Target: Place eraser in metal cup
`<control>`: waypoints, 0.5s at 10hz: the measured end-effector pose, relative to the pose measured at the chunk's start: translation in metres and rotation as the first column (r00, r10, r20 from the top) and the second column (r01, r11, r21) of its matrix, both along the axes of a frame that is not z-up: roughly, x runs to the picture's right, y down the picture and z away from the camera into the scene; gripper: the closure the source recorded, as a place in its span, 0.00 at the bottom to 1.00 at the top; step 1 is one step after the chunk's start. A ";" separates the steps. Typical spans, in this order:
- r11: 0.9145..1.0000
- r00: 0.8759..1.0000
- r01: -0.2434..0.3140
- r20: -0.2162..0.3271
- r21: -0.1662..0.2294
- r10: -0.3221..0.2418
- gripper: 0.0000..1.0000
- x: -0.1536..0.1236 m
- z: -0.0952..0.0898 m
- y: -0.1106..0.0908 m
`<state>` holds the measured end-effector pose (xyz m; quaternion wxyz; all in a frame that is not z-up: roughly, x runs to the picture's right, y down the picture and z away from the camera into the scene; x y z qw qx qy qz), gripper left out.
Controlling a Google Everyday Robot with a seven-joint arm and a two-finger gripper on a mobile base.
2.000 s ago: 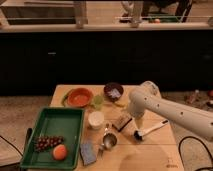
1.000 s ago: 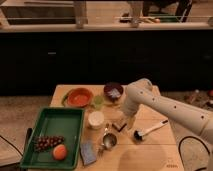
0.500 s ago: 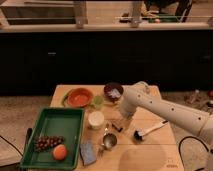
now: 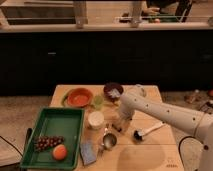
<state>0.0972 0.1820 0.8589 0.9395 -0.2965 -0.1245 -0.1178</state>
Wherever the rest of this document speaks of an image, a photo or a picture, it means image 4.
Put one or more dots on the brown block eraser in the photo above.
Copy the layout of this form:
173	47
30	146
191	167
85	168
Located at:
117	127

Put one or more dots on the dark brown bowl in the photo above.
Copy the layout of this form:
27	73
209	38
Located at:
112	91

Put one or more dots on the small metal cup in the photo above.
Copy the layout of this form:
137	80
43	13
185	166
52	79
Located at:
109	140

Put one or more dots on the orange bowl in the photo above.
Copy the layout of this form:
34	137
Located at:
79	97

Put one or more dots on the orange fruit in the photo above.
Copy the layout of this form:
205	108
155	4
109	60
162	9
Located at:
59	152

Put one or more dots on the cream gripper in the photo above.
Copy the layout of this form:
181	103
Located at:
125	123

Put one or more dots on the white plastic cup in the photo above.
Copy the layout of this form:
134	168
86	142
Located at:
96	120

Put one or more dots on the light green cup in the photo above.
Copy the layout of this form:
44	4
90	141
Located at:
98	102

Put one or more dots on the dark grape bunch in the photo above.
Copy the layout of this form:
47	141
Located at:
45	142

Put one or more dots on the white handled black brush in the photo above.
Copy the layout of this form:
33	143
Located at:
139	134

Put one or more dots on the blue sponge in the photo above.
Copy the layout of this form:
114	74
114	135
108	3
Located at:
87	153

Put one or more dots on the metal spoon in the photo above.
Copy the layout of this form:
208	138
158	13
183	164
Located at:
106	128

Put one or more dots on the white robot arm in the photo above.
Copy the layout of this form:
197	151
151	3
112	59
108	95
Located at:
195	123

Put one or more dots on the green plastic tray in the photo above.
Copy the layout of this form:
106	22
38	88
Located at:
54	126

